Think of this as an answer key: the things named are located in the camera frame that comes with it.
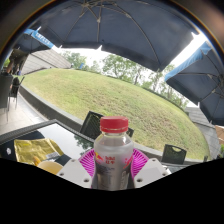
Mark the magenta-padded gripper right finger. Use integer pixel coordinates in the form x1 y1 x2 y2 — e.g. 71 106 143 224
131 148 171 189

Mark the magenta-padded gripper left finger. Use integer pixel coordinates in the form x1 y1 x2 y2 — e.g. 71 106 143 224
56 148 98 189

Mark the clear red-capped drink bottle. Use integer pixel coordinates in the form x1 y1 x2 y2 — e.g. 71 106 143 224
93 115 135 192

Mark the small dark wicker chair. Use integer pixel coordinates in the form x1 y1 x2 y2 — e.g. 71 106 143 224
161 143 188 165

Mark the yellow foil packet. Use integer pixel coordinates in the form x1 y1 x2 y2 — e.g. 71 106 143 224
13 138 64 166

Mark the wide dark wicker chair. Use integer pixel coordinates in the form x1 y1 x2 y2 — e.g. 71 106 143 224
79 110 135 140

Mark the navy umbrella with blue edge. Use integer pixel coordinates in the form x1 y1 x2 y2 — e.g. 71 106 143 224
164 40 224 126

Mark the dark grey patio chair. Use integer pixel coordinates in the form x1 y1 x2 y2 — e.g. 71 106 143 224
0 73 13 122

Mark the grey stone building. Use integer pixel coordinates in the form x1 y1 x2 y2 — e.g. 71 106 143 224
19 49 73 76

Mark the navy umbrella with blue band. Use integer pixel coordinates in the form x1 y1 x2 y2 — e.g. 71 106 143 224
14 28 56 54

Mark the large navy patio umbrella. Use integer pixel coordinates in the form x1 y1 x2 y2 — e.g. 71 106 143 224
28 0 201 73

